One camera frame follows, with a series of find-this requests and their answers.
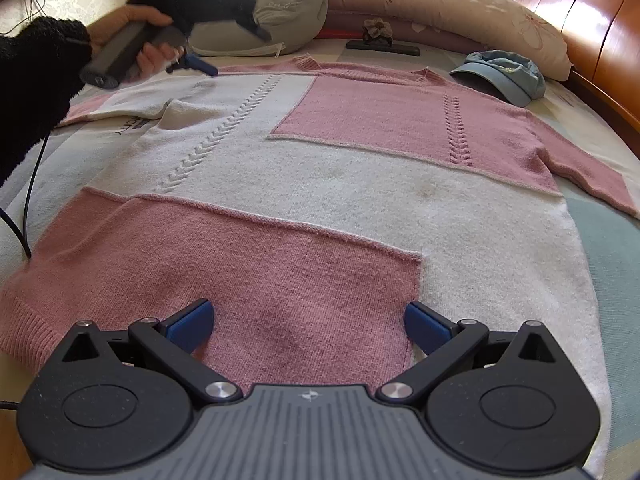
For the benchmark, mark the black phone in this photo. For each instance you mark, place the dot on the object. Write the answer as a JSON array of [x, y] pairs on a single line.
[[385, 47]]

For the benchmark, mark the small flower ornament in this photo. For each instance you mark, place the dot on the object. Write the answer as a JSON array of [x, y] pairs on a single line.
[[378, 29]]

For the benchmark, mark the grey cat face cushion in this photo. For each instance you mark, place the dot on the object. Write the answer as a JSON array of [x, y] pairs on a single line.
[[290, 5]]

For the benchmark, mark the pink and white sweater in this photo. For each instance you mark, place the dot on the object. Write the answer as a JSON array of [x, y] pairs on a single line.
[[350, 200]]

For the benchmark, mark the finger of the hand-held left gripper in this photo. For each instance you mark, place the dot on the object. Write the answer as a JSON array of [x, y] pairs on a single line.
[[197, 62]]

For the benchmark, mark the person's left hand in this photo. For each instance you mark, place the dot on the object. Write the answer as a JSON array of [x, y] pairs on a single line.
[[125, 14]]

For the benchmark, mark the pink floral folded quilt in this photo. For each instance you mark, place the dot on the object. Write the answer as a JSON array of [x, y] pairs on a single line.
[[450, 10]]

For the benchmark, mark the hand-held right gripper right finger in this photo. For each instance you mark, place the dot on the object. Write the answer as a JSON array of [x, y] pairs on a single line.
[[425, 327]]

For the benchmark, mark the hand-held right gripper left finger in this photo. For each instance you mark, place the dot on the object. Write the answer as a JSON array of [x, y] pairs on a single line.
[[190, 325]]

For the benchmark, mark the blue cap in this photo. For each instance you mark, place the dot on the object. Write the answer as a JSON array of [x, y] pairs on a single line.
[[505, 77]]

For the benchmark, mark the wooden headboard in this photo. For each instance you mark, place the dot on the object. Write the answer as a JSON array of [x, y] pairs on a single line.
[[595, 25]]

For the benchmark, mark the red flat item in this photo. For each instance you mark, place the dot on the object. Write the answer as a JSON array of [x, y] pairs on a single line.
[[335, 34]]

